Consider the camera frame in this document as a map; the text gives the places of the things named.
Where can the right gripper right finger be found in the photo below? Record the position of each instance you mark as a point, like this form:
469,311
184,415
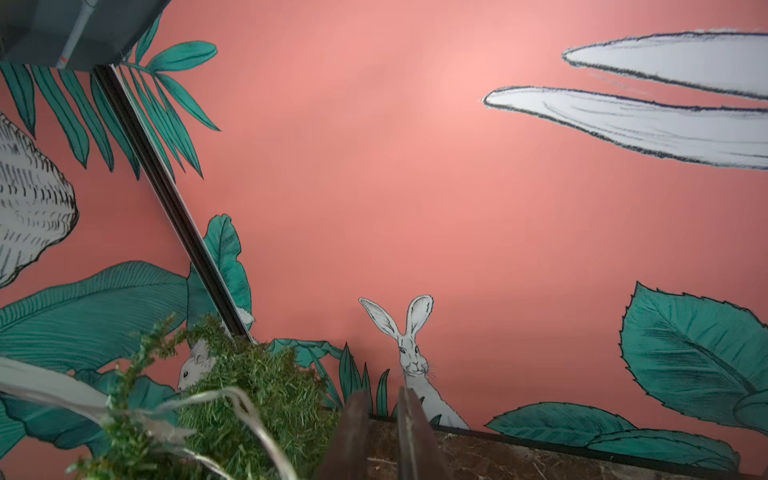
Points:
419,455

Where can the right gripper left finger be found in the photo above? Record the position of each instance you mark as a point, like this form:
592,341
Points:
346,457

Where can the mini christmas tree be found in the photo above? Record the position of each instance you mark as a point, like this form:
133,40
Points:
139,439
288,399

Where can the black left frame post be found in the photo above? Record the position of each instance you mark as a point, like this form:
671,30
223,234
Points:
127,113

